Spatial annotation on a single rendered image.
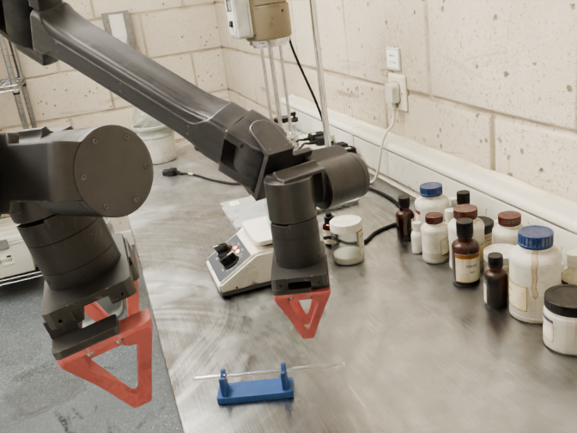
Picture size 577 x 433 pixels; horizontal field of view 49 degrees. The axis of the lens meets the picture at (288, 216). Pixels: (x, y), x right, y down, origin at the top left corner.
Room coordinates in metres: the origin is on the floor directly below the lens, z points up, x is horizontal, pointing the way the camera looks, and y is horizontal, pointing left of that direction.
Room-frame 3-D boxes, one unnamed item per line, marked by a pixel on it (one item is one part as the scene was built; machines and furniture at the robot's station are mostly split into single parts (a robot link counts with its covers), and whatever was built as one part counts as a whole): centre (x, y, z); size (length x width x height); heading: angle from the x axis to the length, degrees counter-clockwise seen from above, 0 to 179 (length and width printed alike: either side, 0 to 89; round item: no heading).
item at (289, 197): (0.70, -0.01, 1.02); 0.07 x 0.06 x 0.07; 122
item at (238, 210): (1.44, 0.00, 0.76); 0.30 x 0.20 x 0.01; 105
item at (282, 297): (0.69, -0.01, 0.88); 0.07 x 0.07 x 0.09; 86
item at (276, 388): (0.70, 0.07, 0.77); 0.10 x 0.03 x 0.04; 86
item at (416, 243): (1.07, -0.23, 0.78); 0.02 x 0.02 x 0.06
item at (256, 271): (1.07, 0.04, 0.79); 0.22 x 0.13 x 0.08; 105
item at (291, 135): (1.44, -0.01, 1.02); 0.07 x 0.07 x 0.25
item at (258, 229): (1.08, 0.02, 0.83); 0.12 x 0.12 x 0.01; 15
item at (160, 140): (2.07, 0.40, 0.86); 0.14 x 0.14 x 0.21
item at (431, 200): (1.11, -0.27, 0.81); 0.06 x 0.06 x 0.11
